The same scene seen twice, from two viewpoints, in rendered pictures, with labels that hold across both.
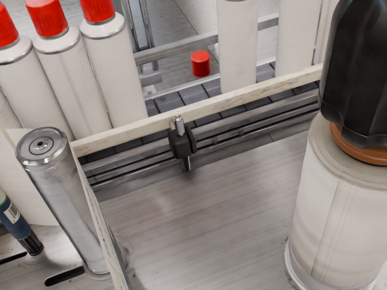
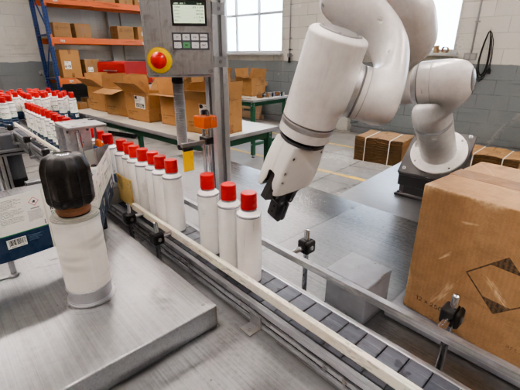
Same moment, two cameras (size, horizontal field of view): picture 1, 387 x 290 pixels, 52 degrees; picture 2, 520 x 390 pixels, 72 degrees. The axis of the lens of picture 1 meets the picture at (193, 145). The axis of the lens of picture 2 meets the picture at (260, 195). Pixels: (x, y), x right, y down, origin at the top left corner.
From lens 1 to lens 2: 0.84 m
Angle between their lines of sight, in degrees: 55
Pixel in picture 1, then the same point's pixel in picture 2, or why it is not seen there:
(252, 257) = not seen: hidden behind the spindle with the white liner
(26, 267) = not seen: hidden behind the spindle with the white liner
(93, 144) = (152, 218)
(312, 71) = (218, 261)
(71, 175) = not seen: hidden behind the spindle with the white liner
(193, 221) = (117, 256)
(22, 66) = (148, 173)
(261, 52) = (278, 266)
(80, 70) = (157, 186)
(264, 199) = (129, 271)
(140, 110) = (172, 220)
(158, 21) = (290, 225)
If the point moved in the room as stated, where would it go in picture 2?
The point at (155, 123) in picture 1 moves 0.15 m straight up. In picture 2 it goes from (166, 227) to (160, 174)
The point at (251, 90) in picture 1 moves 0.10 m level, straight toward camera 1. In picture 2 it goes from (195, 245) to (152, 251)
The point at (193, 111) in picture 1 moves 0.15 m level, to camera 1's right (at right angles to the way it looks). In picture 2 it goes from (176, 234) to (196, 262)
